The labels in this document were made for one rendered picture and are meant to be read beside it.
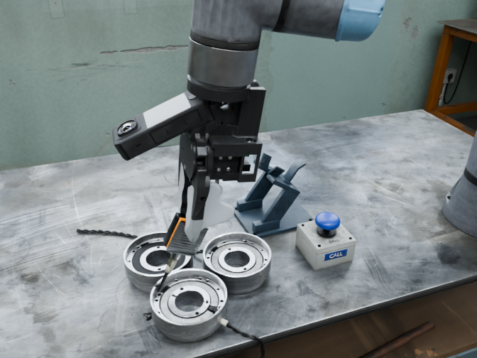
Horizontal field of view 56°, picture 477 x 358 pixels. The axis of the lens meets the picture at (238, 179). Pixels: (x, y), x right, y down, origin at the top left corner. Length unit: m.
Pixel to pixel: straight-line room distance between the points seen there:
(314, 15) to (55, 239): 0.58
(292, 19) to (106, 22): 1.72
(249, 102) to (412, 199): 0.52
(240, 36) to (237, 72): 0.04
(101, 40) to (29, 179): 1.22
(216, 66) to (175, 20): 1.73
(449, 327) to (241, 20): 0.81
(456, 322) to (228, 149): 0.72
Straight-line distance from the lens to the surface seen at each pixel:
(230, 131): 0.52
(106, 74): 2.21
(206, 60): 0.47
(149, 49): 2.20
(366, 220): 0.87
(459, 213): 0.90
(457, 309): 1.12
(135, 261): 0.71
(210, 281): 0.66
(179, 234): 0.59
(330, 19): 0.48
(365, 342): 0.99
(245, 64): 0.48
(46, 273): 0.78
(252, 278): 0.66
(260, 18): 0.47
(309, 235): 0.73
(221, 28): 0.46
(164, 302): 0.64
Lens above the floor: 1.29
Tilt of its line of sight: 31 degrees down
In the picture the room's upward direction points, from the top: 1 degrees clockwise
